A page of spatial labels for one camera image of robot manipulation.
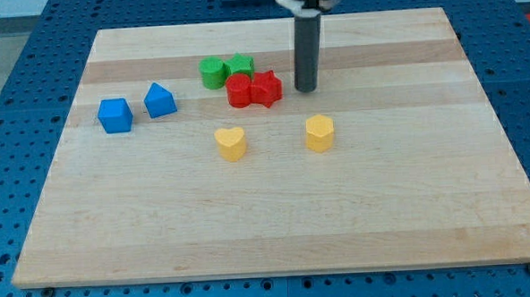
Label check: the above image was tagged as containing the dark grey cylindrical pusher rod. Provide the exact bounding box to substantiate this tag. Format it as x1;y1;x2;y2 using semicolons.
294;14;321;93

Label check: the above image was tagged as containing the blue cube block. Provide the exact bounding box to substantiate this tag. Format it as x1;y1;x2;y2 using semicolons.
98;98;133;134

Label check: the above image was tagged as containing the light wooden board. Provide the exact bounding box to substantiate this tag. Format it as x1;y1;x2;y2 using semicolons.
12;7;530;289

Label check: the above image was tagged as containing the green cylinder block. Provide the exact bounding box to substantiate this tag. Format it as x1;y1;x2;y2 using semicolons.
199;56;227;90

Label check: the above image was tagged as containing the blue triangular prism block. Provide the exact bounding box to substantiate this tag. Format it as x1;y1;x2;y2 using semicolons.
143;82;177;118

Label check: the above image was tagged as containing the yellow hexagon block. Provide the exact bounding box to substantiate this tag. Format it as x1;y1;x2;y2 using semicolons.
305;114;335;152

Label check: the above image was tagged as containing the green star block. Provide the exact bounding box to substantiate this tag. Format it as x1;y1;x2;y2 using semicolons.
225;53;254;79

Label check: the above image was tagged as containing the red cylinder block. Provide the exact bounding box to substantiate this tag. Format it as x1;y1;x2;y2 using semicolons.
226;72;252;108

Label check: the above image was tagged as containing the yellow heart block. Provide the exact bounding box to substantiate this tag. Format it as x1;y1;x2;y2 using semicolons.
214;126;247;163

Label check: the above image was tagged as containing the red star block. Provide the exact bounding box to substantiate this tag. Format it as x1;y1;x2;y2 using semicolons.
250;71;283;108

